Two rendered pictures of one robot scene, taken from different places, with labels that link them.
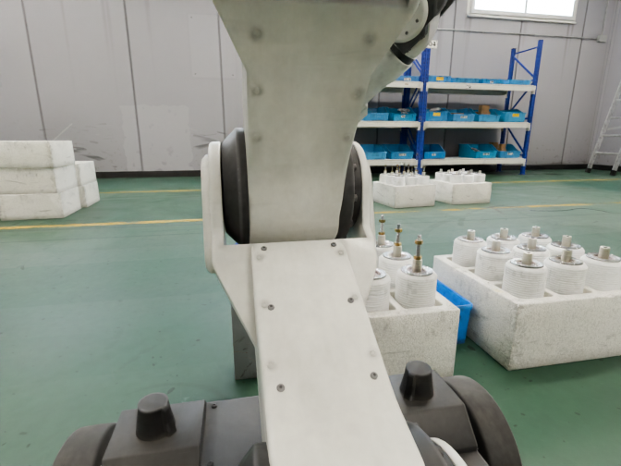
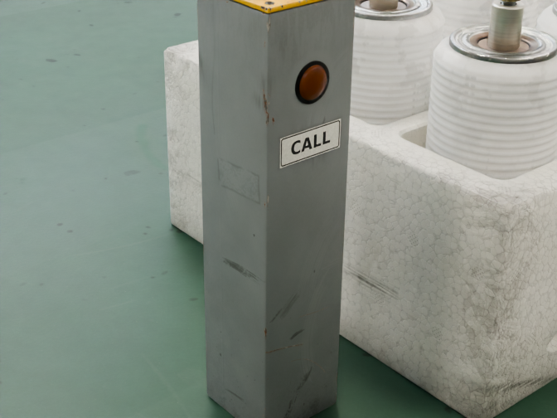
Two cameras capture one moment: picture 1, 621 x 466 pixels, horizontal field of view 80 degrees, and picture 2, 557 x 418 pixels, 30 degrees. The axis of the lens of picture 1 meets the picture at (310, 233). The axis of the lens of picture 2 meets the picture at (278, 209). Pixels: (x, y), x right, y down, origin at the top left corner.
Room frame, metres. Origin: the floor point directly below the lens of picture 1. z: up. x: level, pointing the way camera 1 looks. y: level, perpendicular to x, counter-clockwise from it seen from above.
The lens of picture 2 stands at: (0.28, 0.46, 0.49)
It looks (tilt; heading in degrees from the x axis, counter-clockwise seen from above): 28 degrees down; 330
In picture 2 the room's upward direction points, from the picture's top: 1 degrees clockwise
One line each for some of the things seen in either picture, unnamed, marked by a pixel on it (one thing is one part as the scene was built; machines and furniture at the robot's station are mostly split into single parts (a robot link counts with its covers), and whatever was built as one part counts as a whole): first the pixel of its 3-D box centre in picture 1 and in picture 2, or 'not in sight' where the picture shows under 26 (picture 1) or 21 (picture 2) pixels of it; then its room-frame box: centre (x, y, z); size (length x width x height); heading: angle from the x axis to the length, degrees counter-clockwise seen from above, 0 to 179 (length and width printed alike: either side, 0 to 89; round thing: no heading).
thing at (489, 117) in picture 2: not in sight; (489, 162); (0.81, -0.02, 0.16); 0.10 x 0.10 x 0.18
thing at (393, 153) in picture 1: (395, 151); not in sight; (5.79, -1.29, 0.36); 0.50 x 0.38 x 0.21; 13
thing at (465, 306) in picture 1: (427, 303); not in sight; (1.07, -0.37, 0.06); 0.30 x 0.11 x 0.12; 12
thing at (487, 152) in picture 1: (477, 151); not in sight; (6.03, -2.64, 0.36); 0.50 x 0.38 x 0.21; 11
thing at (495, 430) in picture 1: (464, 445); not in sight; (0.48, -0.24, 0.10); 0.20 x 0.05 x 0.20; 11
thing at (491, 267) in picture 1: (492, 280); not in sight; (1.02, -0.53, 0.16); 0.10 x 0.10 x 0.18
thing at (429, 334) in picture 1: (353, 313); (464, 153); (0.94, -0.12, 0.09); 0.39 x 0.39 x 0.18; 11
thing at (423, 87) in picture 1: (413, 109); not in sight; (5.86, -1.54, 0.97); 3.68 x 0.64 x 1.94; 101
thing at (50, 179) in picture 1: (37, 177); not in sight; (2.78, 2.03, 0.27); 0.39 x 0.39 x 0.18; 13
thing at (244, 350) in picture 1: (247, 312); (273, 216); (0.82, 0.15, 0.16); 0.07 x 0.07 x 0.31; 11
